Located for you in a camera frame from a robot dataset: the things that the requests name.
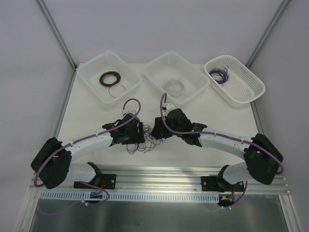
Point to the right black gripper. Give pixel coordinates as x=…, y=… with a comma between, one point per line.
x=157, y=129

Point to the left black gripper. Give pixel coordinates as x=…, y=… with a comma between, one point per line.
x=139, y=132

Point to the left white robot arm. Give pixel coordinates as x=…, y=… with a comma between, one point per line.
x=55, y=162

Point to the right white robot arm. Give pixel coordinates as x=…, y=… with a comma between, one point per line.
x=261, y=160

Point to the left white perforated basket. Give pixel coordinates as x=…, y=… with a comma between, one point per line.
x=109, y=78

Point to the white perforated basket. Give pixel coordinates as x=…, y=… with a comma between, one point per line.
x=172, y=74
x=242, y=86
x=109, y=78

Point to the middle white perforated basket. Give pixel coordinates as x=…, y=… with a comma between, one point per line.
x=172, y=74

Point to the right white perforated basket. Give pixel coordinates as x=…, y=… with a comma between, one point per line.
x=242, y=86

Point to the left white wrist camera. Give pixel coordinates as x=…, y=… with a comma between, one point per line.
x=129, y=112

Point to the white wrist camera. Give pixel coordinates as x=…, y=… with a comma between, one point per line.
x=129, y=112
x=167, y=107

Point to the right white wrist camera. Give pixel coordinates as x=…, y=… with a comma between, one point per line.
x=167, y=107

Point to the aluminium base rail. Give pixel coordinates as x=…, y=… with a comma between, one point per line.
x=180, y=180

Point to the slotted white cable duct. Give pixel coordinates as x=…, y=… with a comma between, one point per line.
x=130, y=196

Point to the left aluminium frame post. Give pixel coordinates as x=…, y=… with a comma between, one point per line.
x=50, y=21

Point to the aluminium frame post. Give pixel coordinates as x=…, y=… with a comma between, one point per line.
x=268, y=31
x=50, y=21

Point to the right aluminium frame post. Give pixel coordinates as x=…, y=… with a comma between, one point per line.
x=268, y=31

